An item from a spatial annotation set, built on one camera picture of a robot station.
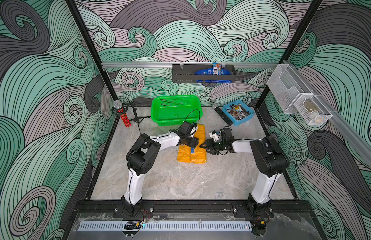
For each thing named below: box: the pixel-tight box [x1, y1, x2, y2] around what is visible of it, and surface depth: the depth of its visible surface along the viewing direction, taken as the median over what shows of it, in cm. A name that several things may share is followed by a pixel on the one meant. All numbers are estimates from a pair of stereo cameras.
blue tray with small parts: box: [222, 99, 256, 126], surface depth 117 cm
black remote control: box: [214, 106, 234, 126], surface depth 113 cm
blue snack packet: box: [195, 63, 232, 76], surface depth 94 cm
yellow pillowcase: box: [177, 124, 207, 164], surface depth 94 cm
